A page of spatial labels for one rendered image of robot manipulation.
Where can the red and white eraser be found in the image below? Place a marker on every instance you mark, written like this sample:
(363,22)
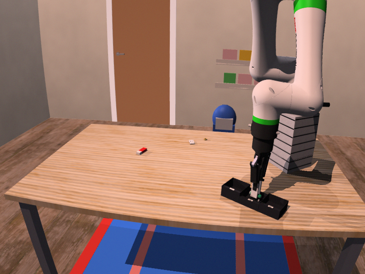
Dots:
(141,151)

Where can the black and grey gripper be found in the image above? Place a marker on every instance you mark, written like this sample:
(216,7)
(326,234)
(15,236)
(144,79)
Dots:
(258,167)

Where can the black three-compartment bin rack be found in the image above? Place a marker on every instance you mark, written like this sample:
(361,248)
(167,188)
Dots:
(269,204)

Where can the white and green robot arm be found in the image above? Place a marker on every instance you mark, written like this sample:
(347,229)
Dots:
(291,85)

